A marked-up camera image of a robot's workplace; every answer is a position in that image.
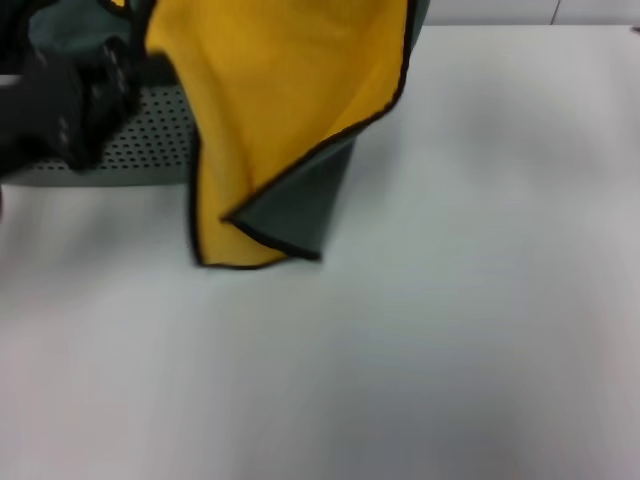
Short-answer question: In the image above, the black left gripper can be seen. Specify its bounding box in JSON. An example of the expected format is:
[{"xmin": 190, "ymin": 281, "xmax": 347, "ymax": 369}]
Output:
[{"xmin": 0, "ymin": 33, "xmax": 147, "ymax": 174}]

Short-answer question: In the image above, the grey perforated storage box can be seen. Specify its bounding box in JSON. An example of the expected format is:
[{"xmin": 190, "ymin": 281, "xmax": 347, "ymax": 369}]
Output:
[{"xmin": 0, "ymin": 74, "xmax": 202, "ymax": 189}]

